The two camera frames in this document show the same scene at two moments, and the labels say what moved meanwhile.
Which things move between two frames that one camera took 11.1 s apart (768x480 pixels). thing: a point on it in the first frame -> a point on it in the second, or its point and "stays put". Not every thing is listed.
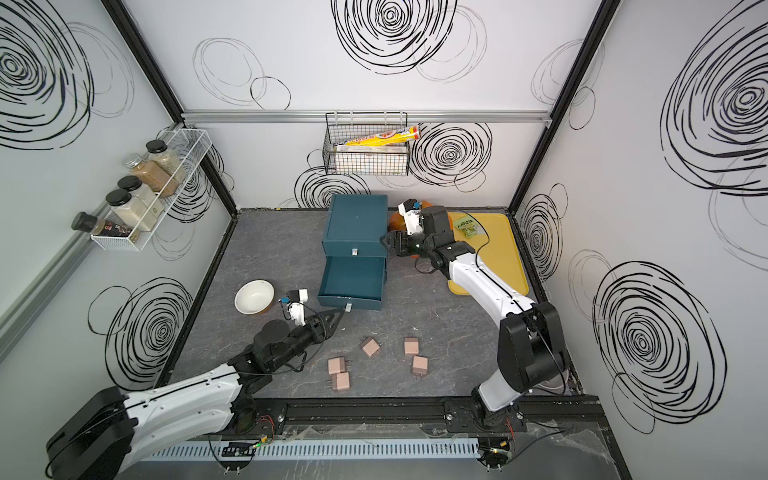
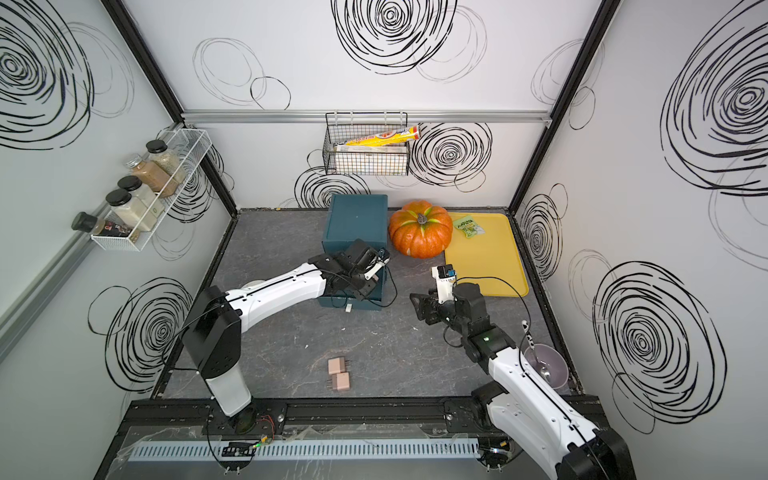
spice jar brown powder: (152, 176) stays put
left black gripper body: (301, 338) -> (361, 286)
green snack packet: (470, 227) stays put
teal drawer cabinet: (354, 272) stays put
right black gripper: (399, 240) -> (429, 304)
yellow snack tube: (390, 136) stays put
